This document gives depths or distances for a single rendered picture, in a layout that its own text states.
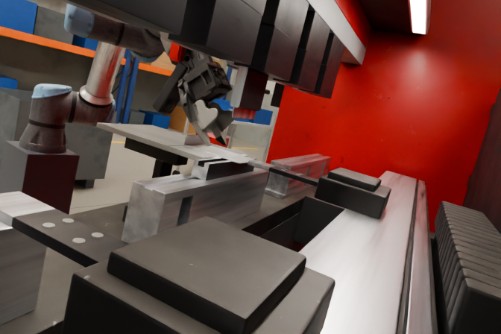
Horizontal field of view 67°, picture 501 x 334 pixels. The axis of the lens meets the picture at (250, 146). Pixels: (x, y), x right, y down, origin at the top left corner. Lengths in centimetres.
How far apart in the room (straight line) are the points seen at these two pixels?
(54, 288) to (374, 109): 128
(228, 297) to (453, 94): 140
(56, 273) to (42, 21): 656
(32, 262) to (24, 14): 613
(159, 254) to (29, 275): 23
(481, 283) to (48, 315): 38
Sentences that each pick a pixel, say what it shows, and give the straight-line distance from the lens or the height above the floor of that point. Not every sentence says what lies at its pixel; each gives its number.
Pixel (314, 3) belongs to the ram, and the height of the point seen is 135.
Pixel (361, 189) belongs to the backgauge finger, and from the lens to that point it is 64.
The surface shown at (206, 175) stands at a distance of 65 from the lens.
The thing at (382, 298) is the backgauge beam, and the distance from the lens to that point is 37.
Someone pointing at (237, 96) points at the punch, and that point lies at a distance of 70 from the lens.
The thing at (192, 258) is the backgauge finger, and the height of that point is 103.
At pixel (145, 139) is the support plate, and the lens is 76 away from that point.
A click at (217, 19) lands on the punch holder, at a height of 121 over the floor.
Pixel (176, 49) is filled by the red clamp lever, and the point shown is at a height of 117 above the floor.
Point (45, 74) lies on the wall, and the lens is 779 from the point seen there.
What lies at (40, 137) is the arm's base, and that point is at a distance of 149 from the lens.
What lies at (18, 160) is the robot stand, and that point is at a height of 74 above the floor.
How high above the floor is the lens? 113
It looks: 7 degrees down
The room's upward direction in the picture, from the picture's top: 14 degrees clockwise
